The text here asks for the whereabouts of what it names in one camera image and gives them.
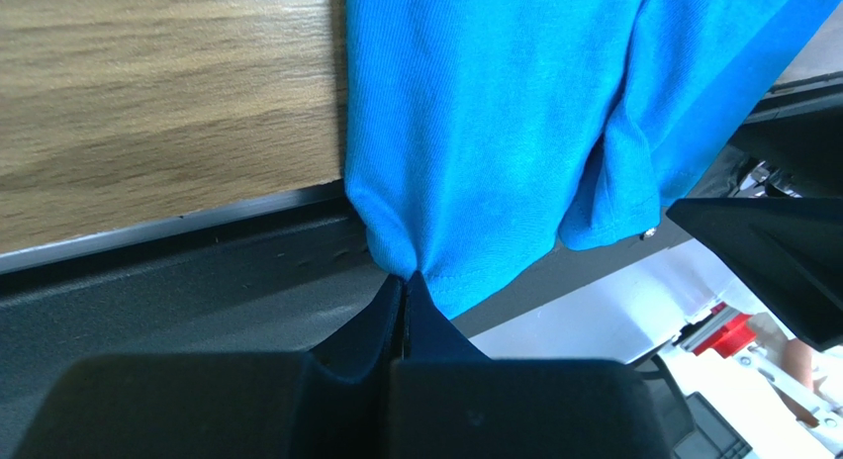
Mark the blue t shirt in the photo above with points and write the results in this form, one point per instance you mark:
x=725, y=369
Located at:
x=481, y=133

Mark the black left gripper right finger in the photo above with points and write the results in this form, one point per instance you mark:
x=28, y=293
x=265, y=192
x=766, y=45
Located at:
x=447, y=399

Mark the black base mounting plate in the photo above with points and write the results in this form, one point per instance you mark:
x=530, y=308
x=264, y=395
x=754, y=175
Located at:
x=273, y=282

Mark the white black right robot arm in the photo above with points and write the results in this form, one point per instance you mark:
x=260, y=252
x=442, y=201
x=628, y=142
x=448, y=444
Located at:
x=627, y=313

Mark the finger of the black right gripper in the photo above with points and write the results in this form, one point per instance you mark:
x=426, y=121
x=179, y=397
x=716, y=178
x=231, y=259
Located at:
x=787, y=251

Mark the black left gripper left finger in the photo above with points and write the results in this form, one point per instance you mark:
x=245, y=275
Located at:
x=323, y=402

